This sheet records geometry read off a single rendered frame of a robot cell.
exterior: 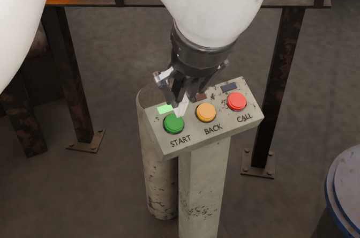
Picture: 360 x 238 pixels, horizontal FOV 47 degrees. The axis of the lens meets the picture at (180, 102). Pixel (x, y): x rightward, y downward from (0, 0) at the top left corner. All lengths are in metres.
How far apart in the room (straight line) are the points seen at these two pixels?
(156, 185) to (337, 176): 0.51
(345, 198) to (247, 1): 0.66
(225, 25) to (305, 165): 1.17
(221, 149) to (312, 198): 0.64
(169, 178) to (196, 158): 0.29
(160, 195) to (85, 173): 0.36
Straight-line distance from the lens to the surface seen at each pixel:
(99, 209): 1.45
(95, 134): 1.64
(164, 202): 1.31
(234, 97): 0.90
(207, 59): 0.55
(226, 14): 0.45
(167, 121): 0.84
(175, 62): 0.60
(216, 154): 0.95
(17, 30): 0.25
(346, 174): 1.06
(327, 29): 2.24
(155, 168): 1.16
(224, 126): 0.87
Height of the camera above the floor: 1.25
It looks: 46 degrees down
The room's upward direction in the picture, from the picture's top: straight up
